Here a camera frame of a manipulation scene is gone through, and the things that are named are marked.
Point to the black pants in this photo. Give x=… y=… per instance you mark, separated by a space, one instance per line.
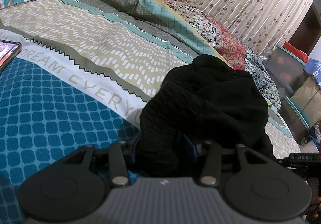
x=204 y=101

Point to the clear teal storage bins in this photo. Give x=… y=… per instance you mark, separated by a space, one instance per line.
x=298 y=91

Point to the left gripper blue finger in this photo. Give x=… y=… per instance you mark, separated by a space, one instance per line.
x=192 y=147

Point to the patterned teal beige bedsheet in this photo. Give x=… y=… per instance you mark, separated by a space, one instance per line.
x=71 y=102

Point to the smartphone with lit screen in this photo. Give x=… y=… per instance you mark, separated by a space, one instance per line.
x=9 y=50

